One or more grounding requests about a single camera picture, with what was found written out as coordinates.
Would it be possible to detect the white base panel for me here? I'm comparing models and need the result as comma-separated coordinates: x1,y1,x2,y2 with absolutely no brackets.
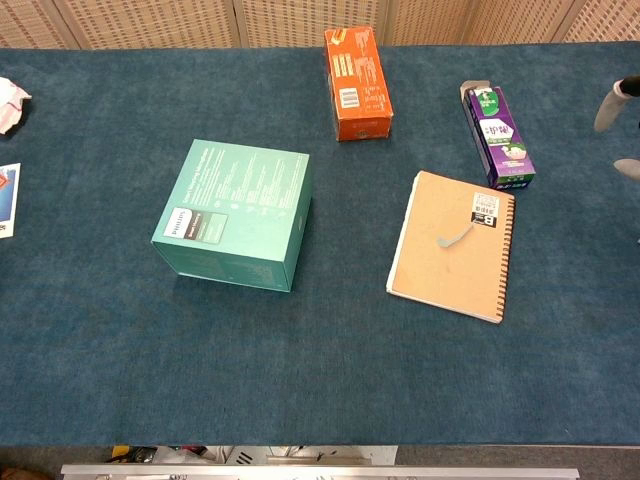
219,445,399,467

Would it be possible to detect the purple cardboard box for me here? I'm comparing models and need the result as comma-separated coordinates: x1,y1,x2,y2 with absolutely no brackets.
459,79,537,191

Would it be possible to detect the small light blue strip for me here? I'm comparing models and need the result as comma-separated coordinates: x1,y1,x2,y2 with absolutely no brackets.
434,223,475,249

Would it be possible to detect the green Philips box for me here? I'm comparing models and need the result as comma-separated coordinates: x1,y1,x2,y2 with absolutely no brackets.
150,138,313,293

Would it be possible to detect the brown spiral notebook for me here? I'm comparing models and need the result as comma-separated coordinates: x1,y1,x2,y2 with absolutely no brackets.
385,170,516,325

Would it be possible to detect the woven folding screen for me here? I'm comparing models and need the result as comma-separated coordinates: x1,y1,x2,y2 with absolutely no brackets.
0,0,640,50

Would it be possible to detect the crumpled pink white wrapper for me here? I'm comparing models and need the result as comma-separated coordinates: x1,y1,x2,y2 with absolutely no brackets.
0,76,33,135

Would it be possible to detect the orange cardboard box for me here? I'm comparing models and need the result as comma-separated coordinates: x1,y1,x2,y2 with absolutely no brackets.
323,26,395,143

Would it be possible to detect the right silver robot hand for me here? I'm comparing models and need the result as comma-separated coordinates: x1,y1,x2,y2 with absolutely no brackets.
594,74,640,182

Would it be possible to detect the blue white printed card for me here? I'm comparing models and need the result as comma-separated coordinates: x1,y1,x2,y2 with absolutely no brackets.
0,162,22,240

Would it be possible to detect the blue felt table cover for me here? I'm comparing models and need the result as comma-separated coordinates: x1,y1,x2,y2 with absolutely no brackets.
0,42,640,448

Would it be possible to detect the aluminium profile rail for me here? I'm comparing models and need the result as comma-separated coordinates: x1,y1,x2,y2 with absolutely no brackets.
59,463,581,480

